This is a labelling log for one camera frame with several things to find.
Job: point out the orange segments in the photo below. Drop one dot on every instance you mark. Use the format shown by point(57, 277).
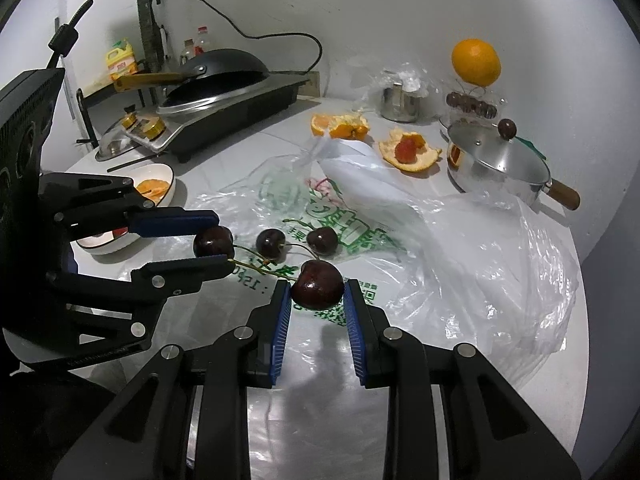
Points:
point(152, 188)

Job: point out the yellow detergent bottle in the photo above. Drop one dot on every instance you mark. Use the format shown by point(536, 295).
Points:
point(121, 62)

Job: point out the gold round knob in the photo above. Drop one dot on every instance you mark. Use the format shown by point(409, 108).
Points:
point(152, 128)
point(131, 121)

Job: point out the dark vertical pipe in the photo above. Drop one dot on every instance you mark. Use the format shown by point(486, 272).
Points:
point(146, 15)

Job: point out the steel pot with lid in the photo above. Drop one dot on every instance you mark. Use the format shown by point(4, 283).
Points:
point(495, 165)

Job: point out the red label bottle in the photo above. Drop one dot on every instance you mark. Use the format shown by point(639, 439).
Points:
point(201, 42)

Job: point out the dark red cherry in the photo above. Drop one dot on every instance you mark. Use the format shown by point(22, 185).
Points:
point(214, 242)
point(321, 241)
point(271, 244)
point(317, 285)

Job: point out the red strawberry piece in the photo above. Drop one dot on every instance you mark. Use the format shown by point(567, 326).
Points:
point(405, 151)

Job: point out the black stick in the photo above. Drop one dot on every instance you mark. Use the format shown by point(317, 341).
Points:
point(130, 162)

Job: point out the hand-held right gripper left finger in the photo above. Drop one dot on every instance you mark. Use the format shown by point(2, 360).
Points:
point(282, 332)

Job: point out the olive oil bottle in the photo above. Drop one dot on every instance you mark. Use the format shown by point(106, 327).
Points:
point(187, 52)

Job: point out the white plate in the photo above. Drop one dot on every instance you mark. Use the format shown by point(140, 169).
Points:
point(161, 195)

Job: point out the black metal rack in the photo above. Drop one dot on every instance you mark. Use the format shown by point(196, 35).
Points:
point(87, 110)

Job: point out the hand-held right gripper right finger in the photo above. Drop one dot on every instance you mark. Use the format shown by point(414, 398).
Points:
point(354, 337)

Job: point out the orange peel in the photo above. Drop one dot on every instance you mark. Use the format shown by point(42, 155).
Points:
point(425, 160)

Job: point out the whole orange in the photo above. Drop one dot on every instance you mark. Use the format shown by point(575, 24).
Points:
point(476, 62)

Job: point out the dark folded umbrella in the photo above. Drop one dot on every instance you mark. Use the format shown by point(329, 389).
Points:
point(161, 40)

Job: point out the half orange in peel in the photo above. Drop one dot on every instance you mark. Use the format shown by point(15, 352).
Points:
point(340, 127)

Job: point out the clear printed plastic bag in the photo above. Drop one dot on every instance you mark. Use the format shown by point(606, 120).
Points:
point(450, 270)

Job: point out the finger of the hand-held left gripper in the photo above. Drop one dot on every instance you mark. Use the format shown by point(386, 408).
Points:
point(170, 222)
point(210, 265)

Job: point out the steel induction cooker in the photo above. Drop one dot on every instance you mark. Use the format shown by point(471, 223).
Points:
point(235, 115)

